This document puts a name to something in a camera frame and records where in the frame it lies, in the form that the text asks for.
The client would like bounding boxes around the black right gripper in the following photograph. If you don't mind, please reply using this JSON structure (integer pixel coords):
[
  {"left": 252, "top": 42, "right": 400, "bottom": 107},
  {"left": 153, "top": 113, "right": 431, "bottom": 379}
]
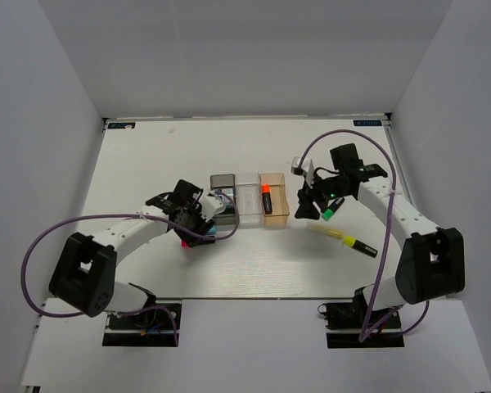
[{"left": 295, "top": 171, "right": 350, "bottom": 220}]

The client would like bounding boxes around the blue highlighter pen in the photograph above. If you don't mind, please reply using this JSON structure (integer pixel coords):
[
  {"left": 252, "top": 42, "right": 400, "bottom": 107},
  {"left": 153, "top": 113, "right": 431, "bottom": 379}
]
[{"left": 205, "top": 225, "right": 217, "bottom": 236}]

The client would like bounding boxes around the green black highlighter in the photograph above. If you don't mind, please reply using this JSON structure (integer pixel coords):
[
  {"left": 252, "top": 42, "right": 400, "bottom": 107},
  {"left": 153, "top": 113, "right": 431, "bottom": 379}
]
[{"left": 322, "top": 197, "right": 345, "bottom": 221}]

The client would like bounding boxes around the orange black highlighter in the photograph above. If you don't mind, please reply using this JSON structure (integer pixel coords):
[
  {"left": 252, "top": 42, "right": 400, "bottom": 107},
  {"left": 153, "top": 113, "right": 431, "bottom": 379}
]
[{"left": 261, "top": 183, "right": 273, "bottom": 215}]

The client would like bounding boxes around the yellow black highlighter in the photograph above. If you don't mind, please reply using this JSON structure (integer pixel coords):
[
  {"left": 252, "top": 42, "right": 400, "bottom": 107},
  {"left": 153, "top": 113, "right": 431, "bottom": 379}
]
[{"left": 343, "top": 236, "right": 378, "bottom": 258}]

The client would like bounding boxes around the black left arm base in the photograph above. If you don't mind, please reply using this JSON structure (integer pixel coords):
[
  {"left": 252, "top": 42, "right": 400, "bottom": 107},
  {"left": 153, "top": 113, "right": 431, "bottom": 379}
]
[{"left": 102, "top": 301, "right": 182, "bottom": 348}]

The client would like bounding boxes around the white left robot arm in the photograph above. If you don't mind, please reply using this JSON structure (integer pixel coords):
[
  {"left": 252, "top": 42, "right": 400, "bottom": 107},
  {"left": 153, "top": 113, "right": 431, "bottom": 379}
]
[{"left": 49, "top": 180, "right": 225, "bottom": 327}]

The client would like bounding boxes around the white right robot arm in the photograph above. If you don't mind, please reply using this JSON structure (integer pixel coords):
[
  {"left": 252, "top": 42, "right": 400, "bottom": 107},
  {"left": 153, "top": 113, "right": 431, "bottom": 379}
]
[{"left": 291, "top": 143, "right": 466, "bottom": 327}]

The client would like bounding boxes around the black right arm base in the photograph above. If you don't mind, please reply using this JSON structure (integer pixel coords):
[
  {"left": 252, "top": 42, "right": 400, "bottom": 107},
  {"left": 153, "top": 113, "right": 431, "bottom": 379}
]
[{"left": 317, "top": 288, "right": 405, "bottom": 349}]

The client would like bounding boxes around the orange plastic container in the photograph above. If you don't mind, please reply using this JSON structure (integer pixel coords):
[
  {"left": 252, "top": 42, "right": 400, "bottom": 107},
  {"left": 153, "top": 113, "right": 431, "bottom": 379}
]
[{"left": 259, "top": 173, "right": 290, "bottom": 227}]

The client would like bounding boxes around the dark grey plastic container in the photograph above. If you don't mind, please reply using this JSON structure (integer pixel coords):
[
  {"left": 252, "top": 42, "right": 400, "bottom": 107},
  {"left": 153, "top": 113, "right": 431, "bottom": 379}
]
[{"left": 209, "top": 174, "right": 236, "bottom": 226}]

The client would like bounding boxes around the clear plastic container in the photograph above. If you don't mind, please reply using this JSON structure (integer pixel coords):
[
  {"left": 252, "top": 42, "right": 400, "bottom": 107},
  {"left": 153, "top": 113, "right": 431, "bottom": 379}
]
[{"left": 235, "top": 173, "right": 263, "bottom": 228}]

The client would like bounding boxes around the right corner label sticker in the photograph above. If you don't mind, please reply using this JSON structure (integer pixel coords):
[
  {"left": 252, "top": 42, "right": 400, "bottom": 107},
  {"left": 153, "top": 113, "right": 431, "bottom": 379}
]
[{"left": 353, "top": 120, "right": 382, "bottom": 127}]

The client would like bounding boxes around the corner label sticker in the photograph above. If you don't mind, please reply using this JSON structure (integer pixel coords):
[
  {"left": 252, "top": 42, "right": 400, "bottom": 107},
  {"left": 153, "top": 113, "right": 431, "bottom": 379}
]
[
  {"left": 353, "top": 120, "right": 382, "bottom": 127},
  {"left": 107, "top": 122, "right": 136, "bottom": 129}
]

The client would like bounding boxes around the left corner label sticker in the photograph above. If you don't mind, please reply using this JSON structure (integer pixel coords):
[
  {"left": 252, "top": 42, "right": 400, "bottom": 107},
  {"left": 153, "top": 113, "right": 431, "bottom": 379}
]
[{"left": 107, "top": 122, "right": 136, "bottom": 129}]

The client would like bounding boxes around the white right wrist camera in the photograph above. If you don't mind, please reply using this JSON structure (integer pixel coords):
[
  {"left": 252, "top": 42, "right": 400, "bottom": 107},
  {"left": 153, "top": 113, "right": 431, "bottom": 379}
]
[{"left": 291, "top": 156, "right": 315, "bottom": 188}]

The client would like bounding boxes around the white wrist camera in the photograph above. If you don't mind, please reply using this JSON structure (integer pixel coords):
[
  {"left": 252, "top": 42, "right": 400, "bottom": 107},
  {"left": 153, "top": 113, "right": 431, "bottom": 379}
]
[
  {"left": 291, "top": 156, "right": 315, "bottom": 188},
  {"left": 199, "top": 193, "right": 227, "bottom": 221}
]

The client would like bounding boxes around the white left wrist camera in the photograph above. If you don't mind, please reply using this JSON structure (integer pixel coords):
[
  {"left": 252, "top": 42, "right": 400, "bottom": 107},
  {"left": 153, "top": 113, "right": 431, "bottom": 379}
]
[{"left": 199, "top": 193, "right": 227, "bottom": 221}]

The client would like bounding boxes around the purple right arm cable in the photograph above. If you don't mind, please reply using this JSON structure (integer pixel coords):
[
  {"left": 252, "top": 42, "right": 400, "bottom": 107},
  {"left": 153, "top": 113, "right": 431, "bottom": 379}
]
[{"left": 297, "top": 129, "right": 431, "bottom": 342}]

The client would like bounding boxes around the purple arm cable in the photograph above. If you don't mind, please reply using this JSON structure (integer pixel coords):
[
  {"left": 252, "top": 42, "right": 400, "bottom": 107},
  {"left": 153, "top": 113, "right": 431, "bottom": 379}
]
[
  {"left": 21, "top": 192, "right": 241, "bottom": 348},
  {"left": 297, "top": 129, "right": 431, "bottom": 342}
]

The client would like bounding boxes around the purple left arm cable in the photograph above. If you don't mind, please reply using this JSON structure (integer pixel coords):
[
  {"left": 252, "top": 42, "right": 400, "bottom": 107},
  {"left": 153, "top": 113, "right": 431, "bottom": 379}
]
[{"left": 21, "top": 192, "right": 241, "bottom": 348}]

